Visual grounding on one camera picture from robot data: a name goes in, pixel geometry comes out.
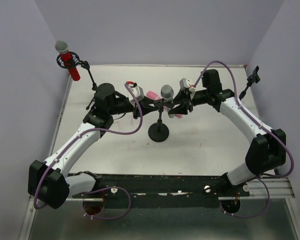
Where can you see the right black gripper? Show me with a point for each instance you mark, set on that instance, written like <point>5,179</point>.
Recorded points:
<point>187,101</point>

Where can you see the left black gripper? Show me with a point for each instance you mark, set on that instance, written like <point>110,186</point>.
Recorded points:
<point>135,111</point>

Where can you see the pink microphone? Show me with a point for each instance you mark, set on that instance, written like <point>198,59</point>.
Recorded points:
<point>153,96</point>

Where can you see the silver microphone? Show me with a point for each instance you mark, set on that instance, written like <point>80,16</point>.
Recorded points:
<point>167,93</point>

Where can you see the black round-base stand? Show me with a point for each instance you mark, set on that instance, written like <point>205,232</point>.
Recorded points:
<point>159,132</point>
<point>252,79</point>

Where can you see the red glitter microphone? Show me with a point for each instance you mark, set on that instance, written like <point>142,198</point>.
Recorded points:
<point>66,59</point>

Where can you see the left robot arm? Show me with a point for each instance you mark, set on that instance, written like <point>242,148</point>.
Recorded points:
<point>77,140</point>

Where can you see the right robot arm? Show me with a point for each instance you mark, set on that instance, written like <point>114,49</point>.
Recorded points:
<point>267,149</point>

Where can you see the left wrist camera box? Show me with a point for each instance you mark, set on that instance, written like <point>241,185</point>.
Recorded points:
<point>135,92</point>

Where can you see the black mounting rail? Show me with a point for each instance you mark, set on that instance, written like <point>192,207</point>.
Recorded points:
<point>139,191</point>

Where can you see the aluminium frame rail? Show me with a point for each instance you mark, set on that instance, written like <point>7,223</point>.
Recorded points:
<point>202,143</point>

